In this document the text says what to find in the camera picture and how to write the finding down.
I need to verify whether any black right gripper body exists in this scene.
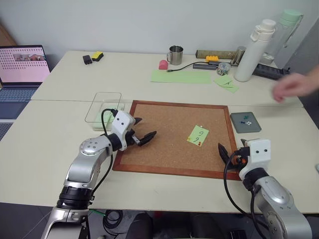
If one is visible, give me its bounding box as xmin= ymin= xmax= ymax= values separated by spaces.
xmin=227 ymin=147 xmax=250 ymax=173

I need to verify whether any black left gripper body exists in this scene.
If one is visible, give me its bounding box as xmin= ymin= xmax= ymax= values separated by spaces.
xmin=124 ymin=128 xmax=141 ymax=150

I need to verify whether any wood-framed cork board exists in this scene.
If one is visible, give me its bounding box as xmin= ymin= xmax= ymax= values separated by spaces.
xmin=112 ymin=100 xmax=241 ymax=181

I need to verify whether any green handwritten paper note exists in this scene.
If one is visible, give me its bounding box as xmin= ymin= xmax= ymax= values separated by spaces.
xmin=186 ymin=124 xmax=210 ymax=148

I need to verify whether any person's bare hand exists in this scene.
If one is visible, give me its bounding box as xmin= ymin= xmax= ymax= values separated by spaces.
xmin=271 ymin=72 xmax=311 ymax=103

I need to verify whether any grey flat tray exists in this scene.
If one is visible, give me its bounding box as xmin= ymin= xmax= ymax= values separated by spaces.
xmin=229 ymin=112 xmax=263 ymax=134

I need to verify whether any clear plastic container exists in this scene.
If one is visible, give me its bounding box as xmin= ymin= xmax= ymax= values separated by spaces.
xmin=84 ymin=92 xmax=126 ymax=131

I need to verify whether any long green paper sheet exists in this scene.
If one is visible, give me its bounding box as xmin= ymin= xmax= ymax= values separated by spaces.
xmin=150 ymin=69 xmax=213 ymax=85

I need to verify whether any stainless steel mug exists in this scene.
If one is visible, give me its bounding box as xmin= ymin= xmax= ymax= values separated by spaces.
xmin=166 ymin=45 xmax=184 ymax=66

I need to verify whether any long black power strip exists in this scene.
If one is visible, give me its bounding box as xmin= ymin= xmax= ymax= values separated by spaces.
xmin=252 ymin=63 xmax=292 ymax=81

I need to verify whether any yellow black sponge eraser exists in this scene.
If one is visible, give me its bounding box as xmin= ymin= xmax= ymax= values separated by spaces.
xmin=91 ymin=51 xmax=105 ymax=62

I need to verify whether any grey usb hub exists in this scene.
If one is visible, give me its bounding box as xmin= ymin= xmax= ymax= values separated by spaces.
xmin=192 ymin=62 xmax=218 ymax=71

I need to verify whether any dark rounded shape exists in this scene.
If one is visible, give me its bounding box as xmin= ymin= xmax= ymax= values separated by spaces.
xmin=126 ymin=211 xmax=156 ymax=239

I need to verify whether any small steel cylinder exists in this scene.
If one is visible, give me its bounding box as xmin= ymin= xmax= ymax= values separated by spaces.
xmin=230 ymin=45 xmax=247 ymax=67

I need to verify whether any white insulated bottle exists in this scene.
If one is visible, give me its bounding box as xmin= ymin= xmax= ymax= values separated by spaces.
xmin=234 ymin=19 xmax=277 ymax=83

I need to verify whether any long brass-coloured bar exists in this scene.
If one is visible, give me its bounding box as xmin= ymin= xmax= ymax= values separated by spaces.
xmin=195 ymin=49 xmax=239 ymax=60

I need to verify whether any clear bottle with green lid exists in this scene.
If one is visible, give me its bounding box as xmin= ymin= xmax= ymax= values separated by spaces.
xmin=263 ymin=9 xmax=305 ymax=63

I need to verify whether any grey mesh pad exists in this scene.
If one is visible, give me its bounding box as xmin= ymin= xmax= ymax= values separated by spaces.
xmin=0 ymin=122 xmax=13 ymax=141

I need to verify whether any open laptop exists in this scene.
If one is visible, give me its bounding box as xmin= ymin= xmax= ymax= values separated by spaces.
xmin=0 ymin=44 xmax=51 ymax=120

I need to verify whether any brown wooden panel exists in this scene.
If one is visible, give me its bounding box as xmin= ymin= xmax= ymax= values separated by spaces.
xmin=0 ymin=20 xmax=17 ymax=47

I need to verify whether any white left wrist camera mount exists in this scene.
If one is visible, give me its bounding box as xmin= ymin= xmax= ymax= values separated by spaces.
xmin=110 ymin=110 xmax=137 ymax=151

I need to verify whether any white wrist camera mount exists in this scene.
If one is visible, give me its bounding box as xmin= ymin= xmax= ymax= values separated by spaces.
xmin=238 ymin=138 xmax=272 ymax=181
xmin=110 ymin=110 xmax=137 ymax=151

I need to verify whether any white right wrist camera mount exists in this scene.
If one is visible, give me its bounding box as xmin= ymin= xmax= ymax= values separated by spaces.
xmin=238 ymin=138 xmax=272 ymax=181

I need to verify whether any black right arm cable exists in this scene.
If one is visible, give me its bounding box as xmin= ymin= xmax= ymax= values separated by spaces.
xmin=223 ymin=151 xmax=270 ymax=239

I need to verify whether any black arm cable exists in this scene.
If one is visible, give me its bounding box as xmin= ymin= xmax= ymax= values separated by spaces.
xmin=91 ymin=108 xmax=118 ymax=200
xmin=223 ymin=151 xmax=270 ymax=239

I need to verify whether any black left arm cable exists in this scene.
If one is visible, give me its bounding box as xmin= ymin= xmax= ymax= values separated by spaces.
xmin=91 ymin=108 xmax=118 ymax=200

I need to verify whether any black usb cable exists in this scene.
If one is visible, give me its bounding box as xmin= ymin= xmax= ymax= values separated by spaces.
xmin=166 ymin=62 xmax=208 ymax=74

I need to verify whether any thin green cable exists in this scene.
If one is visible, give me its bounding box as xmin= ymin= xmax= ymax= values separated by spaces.
xmin=89 ymin=210 xmax=107 ymax=219

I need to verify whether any coiled black cable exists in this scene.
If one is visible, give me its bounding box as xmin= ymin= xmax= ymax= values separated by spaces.
xmin=102 ymin=210 xmax=126 ymax=237

